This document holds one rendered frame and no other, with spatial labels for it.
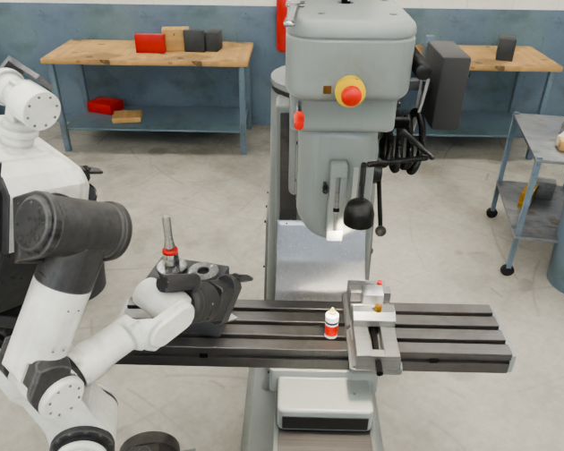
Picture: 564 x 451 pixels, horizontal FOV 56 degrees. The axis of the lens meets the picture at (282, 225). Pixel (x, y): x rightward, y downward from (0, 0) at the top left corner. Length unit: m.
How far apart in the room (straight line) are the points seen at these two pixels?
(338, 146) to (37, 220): 0.74
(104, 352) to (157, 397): 1.79
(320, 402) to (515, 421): 1.43
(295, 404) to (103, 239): 0.95
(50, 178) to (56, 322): 0.23
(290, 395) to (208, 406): 1.12
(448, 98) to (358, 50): 0.57
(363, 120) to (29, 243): 0.75
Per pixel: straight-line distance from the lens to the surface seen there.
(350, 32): 1.08
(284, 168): 1.82
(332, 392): 1.67
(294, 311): 1.78
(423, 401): 2.83
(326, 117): 1.23
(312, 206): 1.37
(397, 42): 1.10
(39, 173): 0.94
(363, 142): 1.30
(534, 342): 3.34
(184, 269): 1.62
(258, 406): 2.46
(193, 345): 1.66
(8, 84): 0.99
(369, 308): 1.62
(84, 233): 0.83
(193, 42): 5.15
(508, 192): 4.14
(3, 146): 1.01
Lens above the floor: 2.09
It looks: 32 degrees down
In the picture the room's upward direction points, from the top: 1 degrees clockwise
